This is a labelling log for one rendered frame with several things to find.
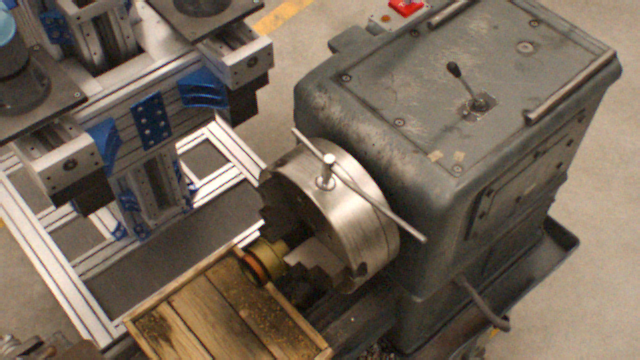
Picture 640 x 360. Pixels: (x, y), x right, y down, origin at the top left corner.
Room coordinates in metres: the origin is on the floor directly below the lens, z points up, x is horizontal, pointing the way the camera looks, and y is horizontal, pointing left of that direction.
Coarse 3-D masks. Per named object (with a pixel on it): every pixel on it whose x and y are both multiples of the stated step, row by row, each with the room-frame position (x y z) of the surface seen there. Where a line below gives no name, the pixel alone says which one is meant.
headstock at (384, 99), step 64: (448, 0) 1.27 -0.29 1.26; (512, 0) 1.26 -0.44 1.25; (320, 64) 1.07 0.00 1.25; (384, 64) 1.06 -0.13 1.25; (512, 64) 1.06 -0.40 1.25; (576, 64) 1.06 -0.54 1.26; (320, 128) 0.95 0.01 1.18; (384, 128) 0.89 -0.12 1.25; (448, 128) 0.88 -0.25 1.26; (512, 128) 0.88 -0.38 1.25; (576, 128) 1.00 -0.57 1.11; (384, 192) 0.80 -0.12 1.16; (448, 192) 0.73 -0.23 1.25; (512, 192) 0.87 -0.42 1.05; (448, 256) 0.73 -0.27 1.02
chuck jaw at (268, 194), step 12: (276, 168) 0.83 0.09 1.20; (276, 180) 0.80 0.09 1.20; (264, 192) 0.78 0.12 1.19; (276, 192) 0.78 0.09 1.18; (276, 204) 0.76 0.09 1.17; (288, 204) 0.77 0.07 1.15; (264, 216) 0.75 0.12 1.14; (276, 216) 0.75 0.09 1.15; (288, 216) 0.75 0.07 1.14; (264, 228) 0.73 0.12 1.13; (276, 228) 0.73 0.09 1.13; (288, 228) 0.74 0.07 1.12
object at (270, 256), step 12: (264, 240) 0.71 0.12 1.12; (276, 240) 0.71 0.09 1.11; (252, 252) 0.69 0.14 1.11; (264, 252) 0.68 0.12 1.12; (276, 252) 0.68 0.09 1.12; (288, 252) 0.69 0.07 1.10; (240, 264) 0.67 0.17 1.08; (252, 264) 0.66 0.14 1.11; (264, 264) 0.66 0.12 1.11; (276, 264) 0.66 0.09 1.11; (252, 276) 0.67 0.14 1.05; (264, 276) 0.64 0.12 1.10; (276, 276) 0.65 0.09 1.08
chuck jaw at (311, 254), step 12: (312, 240) 0.72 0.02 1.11; (300, 252) 0.69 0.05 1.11; (312, 252) 0.69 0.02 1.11; (324, 252) 0.69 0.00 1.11; (288, 264) 0.66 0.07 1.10; (300, 264) 0.67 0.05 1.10; (312, 264) 0.66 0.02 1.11; (324, 264) 0.66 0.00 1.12; (336, 264) 0.65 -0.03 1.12; (360, 264) 0.66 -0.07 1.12; (312, 276) 0.65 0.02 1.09; (324, 276) 0.64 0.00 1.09; (336, 276) 0.63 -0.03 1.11; (348, 276) 0.65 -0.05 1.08; (360, 276) 0.65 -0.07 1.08
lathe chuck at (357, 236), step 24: (264, 168) 0.85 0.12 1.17; (288, 168) 0.81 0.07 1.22; (312, 168) 0.80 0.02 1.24; (288, 192) 0.79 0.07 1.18; (312, 192) 0.74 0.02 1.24; (336, 192) 0.75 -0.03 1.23; (312, 216) 0.73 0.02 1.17; (336, 216) 0.70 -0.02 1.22; (360, 216) 0.71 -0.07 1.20; (336, 240) 0.68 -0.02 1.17; (360, 240) 0.68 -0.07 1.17; (384, 240) 0.70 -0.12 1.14; (384, 264) 0.69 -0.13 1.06; (336, 288) 0.67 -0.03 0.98
